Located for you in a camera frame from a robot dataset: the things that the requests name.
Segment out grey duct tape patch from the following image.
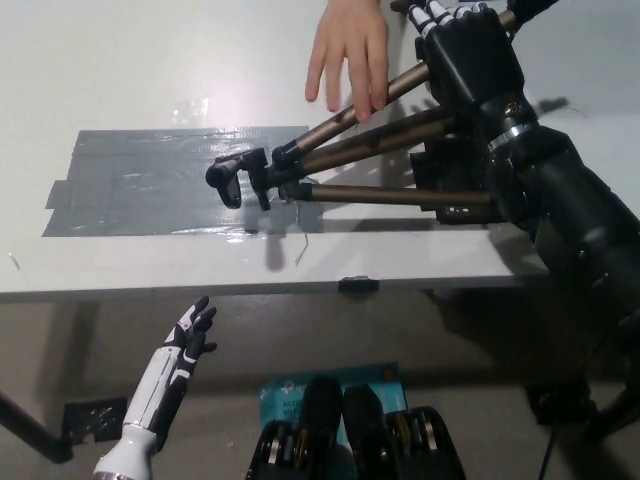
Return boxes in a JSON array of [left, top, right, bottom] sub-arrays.
[[42, 127, 326, 239]]

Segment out black metal table leg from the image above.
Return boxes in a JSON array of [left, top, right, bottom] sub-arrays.
[[0, 389, 76, 464]]

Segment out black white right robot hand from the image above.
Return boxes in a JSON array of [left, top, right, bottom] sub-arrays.
[[407, 0, 540, 149]]

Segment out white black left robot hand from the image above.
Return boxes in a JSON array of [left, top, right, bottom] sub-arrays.
[[123, 295, 219, 447]]

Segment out bronze and black camera tripod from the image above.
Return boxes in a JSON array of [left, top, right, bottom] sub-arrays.
[[204, 0, 556, 226]]

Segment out bare person hand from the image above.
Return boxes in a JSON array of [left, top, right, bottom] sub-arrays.
[[305, 0, 391, 121]]

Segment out black floor tape patch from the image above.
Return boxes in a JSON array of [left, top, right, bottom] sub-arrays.
[[62, 397, 129, 444]]

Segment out small black table clip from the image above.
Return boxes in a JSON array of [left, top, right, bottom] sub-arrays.
[[338, 273, 380, 294]]

